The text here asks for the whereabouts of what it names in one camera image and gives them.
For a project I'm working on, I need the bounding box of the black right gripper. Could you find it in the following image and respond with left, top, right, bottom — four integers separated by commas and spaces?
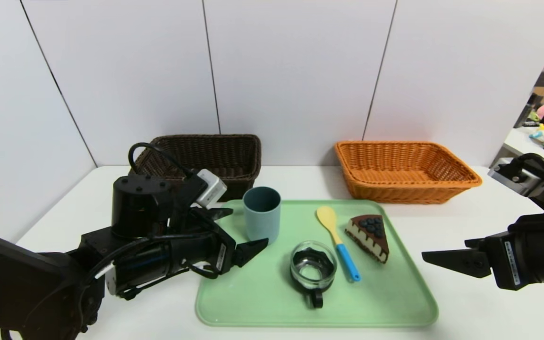
421, 214, 544, 291

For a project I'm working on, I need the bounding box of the dark brown wicker basket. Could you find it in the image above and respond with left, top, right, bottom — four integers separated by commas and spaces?
130, 135, 262, 203

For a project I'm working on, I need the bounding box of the glass cup with black handle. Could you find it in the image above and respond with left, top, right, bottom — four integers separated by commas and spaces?
290, 240, 338, 309

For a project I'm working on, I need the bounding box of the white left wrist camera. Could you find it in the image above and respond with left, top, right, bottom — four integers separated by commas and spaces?
196, 169, 228, 209

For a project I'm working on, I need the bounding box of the grey-blue plastic cup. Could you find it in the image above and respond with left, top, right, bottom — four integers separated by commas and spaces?
243, 187, 282, 245

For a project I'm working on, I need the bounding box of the orange wicker basket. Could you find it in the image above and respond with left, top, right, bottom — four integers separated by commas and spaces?
334, 140, 483, 204

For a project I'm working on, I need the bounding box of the chocolate blueberry cake slice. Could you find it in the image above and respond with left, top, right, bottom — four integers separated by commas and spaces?
345, 215, 390, 264

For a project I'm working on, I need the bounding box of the light green plastic tray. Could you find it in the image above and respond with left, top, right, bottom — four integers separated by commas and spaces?
195, 199, 439, 328

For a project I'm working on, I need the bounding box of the white side table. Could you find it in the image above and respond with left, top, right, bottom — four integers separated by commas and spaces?
502, 127, 544, 181

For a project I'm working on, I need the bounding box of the yellow spoon with blue handle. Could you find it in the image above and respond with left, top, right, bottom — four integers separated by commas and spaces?
316, 206, 361, 282

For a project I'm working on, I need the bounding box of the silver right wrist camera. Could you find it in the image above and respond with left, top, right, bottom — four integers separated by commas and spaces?
488, 163, 544, 196

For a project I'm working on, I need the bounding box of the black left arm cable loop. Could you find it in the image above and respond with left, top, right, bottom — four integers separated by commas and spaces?
128, 143, 197, 181

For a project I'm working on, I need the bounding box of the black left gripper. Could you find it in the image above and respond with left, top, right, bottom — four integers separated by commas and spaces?
162, 207, 269, 281

